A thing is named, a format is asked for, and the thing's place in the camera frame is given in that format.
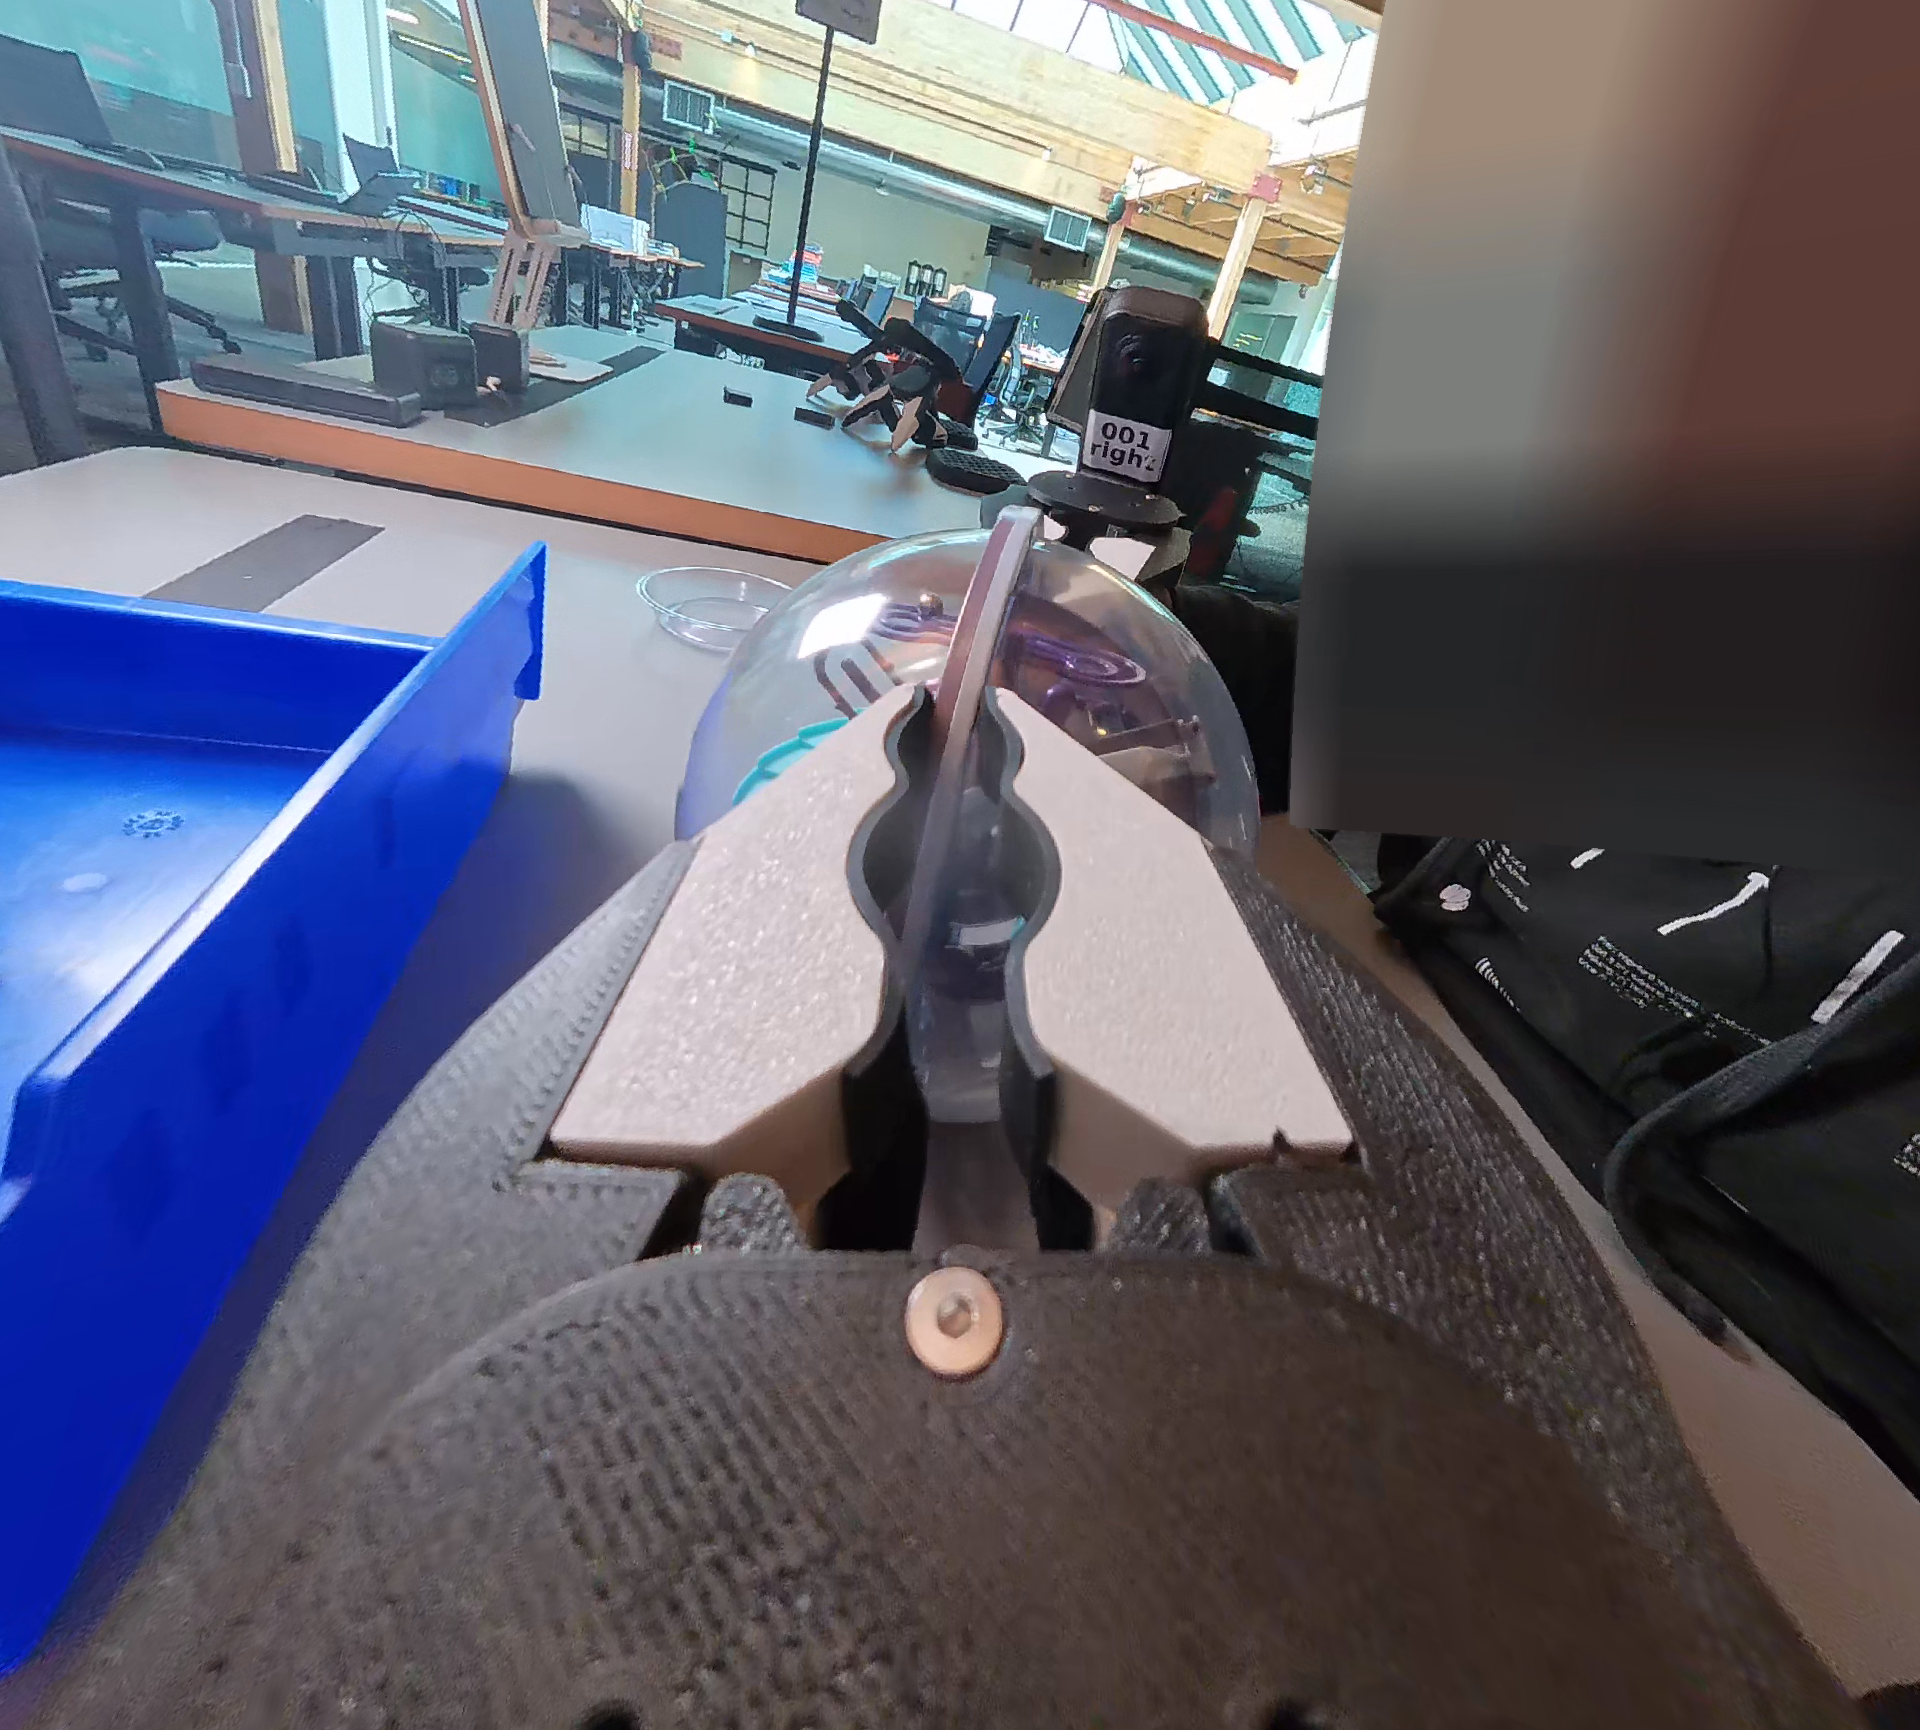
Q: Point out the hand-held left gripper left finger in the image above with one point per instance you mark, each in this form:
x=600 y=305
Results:
x=736 y=1012

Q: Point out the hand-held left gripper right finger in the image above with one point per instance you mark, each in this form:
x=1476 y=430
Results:
x=1186 y=1012

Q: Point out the clear plastic maze ball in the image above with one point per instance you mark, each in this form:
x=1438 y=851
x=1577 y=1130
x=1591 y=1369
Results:
x=794 y=696

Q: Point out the black mesh pad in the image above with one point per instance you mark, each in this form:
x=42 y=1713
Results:
x=965 y=465

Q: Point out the black and tan device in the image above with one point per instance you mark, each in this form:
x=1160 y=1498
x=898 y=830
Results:
x=902 y=365

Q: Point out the clear plastic dish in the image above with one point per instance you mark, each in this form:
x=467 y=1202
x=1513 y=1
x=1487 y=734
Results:
x=714 y=604

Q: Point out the blue plastic bin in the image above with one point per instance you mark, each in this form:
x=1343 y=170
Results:
x=211 y=980

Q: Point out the black printed hoodie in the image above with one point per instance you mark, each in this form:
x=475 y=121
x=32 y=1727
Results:
x=1709 y=1071

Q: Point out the wooden stand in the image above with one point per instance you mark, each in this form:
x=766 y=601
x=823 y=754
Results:
x=534 y=277

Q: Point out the dark tape strip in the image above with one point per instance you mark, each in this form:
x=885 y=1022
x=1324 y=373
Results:
x=263 y=559

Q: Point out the black box device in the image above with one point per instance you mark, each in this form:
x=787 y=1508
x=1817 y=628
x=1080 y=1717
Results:
x=450 y=359

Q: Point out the black power strip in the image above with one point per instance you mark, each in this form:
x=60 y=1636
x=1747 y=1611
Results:
x=301 y=392

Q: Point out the brown desk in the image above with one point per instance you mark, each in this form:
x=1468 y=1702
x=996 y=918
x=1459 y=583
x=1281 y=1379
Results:
x=179 y=187

